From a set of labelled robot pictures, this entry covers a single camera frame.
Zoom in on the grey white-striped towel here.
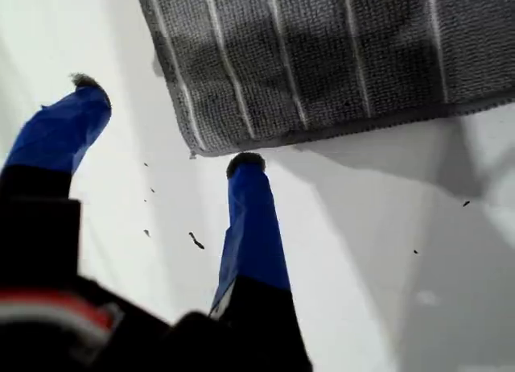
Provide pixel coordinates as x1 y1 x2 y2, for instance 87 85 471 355
134 0 515 160

